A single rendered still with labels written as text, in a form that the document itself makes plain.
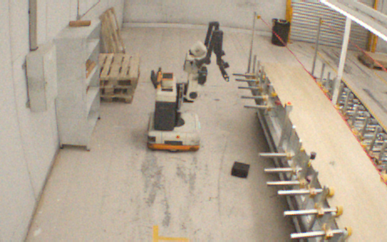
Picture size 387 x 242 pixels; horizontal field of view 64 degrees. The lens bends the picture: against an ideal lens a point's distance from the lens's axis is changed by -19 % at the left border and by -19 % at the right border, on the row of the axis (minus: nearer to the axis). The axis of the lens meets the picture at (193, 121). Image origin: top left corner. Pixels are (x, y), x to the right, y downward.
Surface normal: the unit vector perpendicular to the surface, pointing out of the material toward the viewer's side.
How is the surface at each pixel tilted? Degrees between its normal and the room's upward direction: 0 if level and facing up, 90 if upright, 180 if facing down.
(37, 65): 90
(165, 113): 90
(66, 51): 90
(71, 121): 90
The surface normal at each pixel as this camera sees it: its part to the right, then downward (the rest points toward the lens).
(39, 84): 0.04, 0.48
